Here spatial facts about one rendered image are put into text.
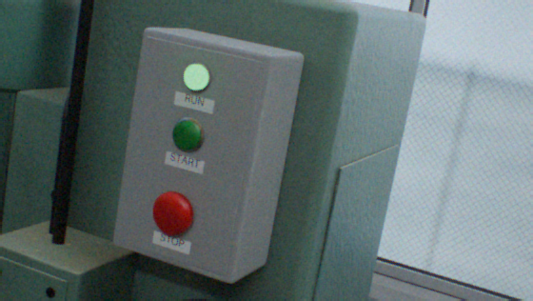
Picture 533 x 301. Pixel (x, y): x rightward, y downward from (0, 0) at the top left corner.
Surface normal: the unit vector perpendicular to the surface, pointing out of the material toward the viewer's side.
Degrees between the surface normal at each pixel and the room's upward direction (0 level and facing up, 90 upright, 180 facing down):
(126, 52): 90
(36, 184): 90
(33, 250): 0
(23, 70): 90
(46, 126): 90
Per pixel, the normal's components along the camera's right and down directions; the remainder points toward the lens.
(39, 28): 0.62, 0.27
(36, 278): -0.40, 0.12
